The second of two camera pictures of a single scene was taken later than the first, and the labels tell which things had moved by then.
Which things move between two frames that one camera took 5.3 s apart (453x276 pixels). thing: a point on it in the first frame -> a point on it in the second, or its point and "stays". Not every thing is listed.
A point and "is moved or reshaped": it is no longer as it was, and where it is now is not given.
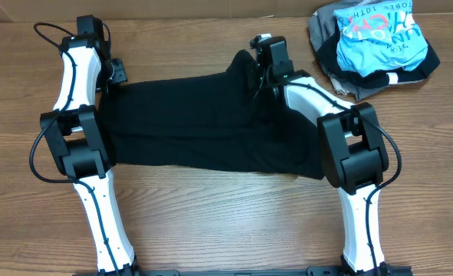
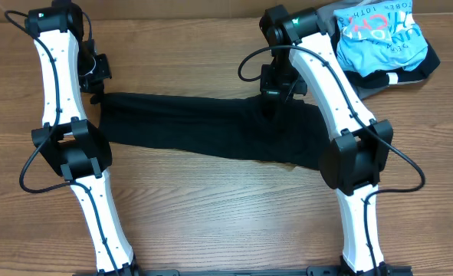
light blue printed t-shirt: [376, 38] stays
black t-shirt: [211, 120] is moved or reshaped
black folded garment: [328, 56] stays
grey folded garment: [321, 22] stays
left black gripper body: [113, 73] -> [93, 71]
